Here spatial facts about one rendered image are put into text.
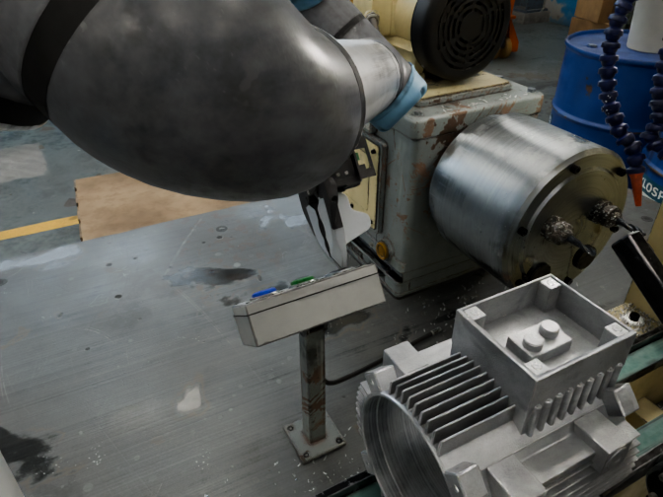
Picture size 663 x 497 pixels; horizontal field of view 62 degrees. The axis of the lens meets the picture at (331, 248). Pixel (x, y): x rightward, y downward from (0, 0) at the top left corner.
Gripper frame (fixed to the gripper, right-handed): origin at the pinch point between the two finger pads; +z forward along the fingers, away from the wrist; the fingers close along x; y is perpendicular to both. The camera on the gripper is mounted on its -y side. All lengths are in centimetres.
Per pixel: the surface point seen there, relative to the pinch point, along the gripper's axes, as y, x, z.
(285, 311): -9.2, -3.5, 3.8
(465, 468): -5.6, -25.9, 18.1
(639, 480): 22.6, -14.8, 34.7
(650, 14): 202, 84, -56
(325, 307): -4.5, -3.5, 4.8
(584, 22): 479, 329, -149
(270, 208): 16, 66, -15
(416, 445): -1.0, -9.3, 21.7
